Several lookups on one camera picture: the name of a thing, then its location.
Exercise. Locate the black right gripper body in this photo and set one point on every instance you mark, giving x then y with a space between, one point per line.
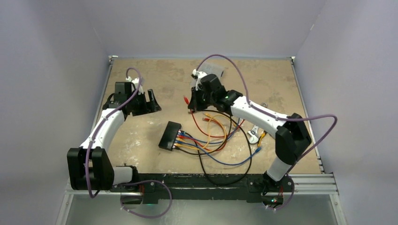
202 101

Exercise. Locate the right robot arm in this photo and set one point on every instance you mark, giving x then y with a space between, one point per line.
289 132

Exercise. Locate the clear plastic parts box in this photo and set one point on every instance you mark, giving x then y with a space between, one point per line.
211 68

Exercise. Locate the yellow handled pliers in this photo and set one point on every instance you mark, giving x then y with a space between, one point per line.
261 138

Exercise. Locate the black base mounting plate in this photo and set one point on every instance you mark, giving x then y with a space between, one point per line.
252 188

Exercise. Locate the aluminium frame rail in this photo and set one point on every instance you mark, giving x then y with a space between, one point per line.
305 184

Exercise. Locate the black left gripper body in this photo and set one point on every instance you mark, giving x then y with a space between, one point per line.
136 105

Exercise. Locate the black network switch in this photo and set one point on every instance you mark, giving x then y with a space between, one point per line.
169 136

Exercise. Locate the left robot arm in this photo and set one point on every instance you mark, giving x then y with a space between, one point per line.
89 165

